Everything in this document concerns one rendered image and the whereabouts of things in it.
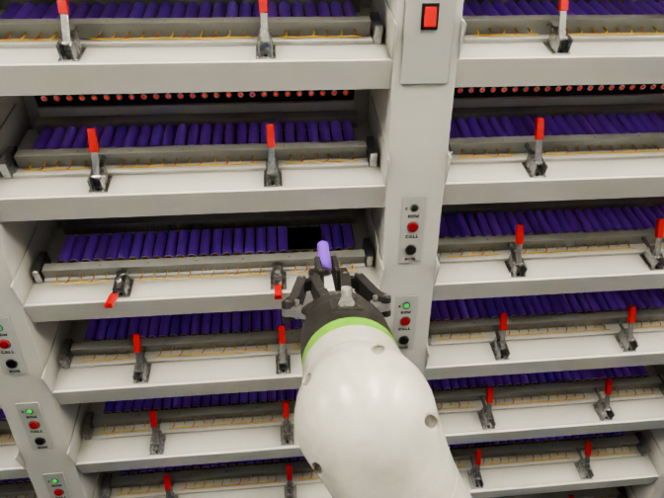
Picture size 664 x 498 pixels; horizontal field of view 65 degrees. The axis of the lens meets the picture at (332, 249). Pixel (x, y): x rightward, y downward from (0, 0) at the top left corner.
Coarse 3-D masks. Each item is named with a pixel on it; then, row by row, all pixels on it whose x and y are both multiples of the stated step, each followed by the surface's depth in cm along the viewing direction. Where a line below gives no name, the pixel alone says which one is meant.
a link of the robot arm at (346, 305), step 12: (348, 288) 50; (336, 300) 51; (348, 300) 50; (360, 300) 51; (312, 312) 52; (324, 312) 50; (336, 312) 49; (348, 312) 48; (360, 312) 49; (372, 312) 50; (312, 324) 50; (324, 324) 48; (384, 324) 49; (300, 336) 52; (300, 348) 51
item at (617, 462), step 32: (480, 448) 126; (512, 448) 126; (544, 448) 126; (576, 448) 127; (608, 448) 129; (640, 448) 128; (480, 480) 121; (512, 480) 123; (544, 480) 123; (576, 480) 123; (608, 480) 124; (640, 480) 126
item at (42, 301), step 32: (320, 224) 103; (352, 224) 103; (32, 256) 90; (32, 288) 90; (64, 288) 90; (96, 288) 90; (160, 288) 91; (192, 288) 91; (224, 288) 91; (256, 288) 91; (288, 288) 91; (32, 320) 90
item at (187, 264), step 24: (48, 264) 90; (72, 264) 91; (96, 264) 91; (120, 264) 91; (144, 264) 91; (168, 264) 91; (192, 264) 91; (216, 264) 92; (240, 264) 93; (264, 264) 93; (288, 264) 94; (312, 264) 94
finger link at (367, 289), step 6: (360, 276) 68; (360, 282) 67; (366, 282) 66; (360, 288) 67; (366, 288) 65; (372, 288) 64; (360, 294) 67; (366, 294) 65; (372, 294) 63; (378, 294) 62; (384, 294) 61; (378, 300) 62; (384, 300) 61; (390, 300) 61; (384, 312) 61; (390, 312) 62
